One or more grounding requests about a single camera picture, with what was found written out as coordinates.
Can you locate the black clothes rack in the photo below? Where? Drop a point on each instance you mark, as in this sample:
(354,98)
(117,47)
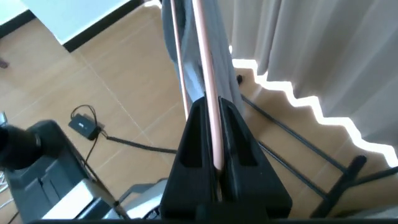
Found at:
(349,175)

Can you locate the black power adapter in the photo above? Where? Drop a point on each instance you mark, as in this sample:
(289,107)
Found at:
(84,126)

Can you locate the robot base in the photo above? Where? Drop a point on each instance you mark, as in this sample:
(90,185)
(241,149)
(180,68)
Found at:
(62,199)

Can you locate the pale grey shorts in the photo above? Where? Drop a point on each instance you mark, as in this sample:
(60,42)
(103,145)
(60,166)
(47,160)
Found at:
(189,46)

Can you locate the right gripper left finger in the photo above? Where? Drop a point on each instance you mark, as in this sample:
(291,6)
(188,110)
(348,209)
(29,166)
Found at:
(189,186)

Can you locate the pink clothes hanger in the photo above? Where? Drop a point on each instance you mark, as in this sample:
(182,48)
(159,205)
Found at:
(209,93)

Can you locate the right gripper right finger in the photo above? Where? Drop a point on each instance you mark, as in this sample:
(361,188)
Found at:
(252,186)

